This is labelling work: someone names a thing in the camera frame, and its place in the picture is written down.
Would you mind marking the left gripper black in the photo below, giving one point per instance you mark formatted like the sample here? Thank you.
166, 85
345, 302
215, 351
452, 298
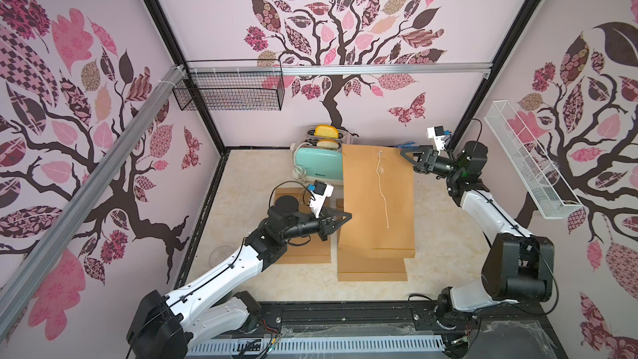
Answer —
325, 225

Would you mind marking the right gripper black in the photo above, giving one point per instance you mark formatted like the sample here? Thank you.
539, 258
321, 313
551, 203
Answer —
426, 160

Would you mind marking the brown file bag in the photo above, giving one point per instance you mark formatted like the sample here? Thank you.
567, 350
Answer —
378, 185
307, 250
371, 264

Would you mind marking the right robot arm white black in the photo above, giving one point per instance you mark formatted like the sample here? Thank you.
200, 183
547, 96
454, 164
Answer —
519, 264

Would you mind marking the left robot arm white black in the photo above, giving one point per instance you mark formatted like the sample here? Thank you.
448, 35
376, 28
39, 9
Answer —
168, 326

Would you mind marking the mint green toaster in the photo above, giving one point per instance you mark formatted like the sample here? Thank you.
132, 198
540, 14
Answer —
312, 163

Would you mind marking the front bread slice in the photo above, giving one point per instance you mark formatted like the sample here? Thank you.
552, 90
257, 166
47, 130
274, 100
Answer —
328, 145

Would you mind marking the blue object by back wall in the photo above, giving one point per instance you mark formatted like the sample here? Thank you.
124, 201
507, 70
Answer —
407, 145

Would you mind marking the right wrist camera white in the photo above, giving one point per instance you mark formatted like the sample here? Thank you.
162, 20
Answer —
439, 135

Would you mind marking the white wire shelf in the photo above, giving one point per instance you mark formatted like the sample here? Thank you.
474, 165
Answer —
550, 192

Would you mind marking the aluminium rail back wall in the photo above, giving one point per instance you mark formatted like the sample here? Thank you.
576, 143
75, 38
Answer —
433, 68

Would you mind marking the aluminium rail wall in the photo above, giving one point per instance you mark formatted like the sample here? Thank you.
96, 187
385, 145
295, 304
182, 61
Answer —
33, 270
433, 68

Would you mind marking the white slotted cable duct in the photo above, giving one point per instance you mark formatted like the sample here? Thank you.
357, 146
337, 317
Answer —
306, 347

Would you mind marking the black wire basket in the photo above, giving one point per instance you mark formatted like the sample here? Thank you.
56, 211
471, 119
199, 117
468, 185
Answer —
232, 85

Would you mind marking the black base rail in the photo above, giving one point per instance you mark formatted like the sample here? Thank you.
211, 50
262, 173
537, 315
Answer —
500, 332

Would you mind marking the aluminium rail left wall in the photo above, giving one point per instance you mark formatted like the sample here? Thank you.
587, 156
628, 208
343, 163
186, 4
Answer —
33, 270

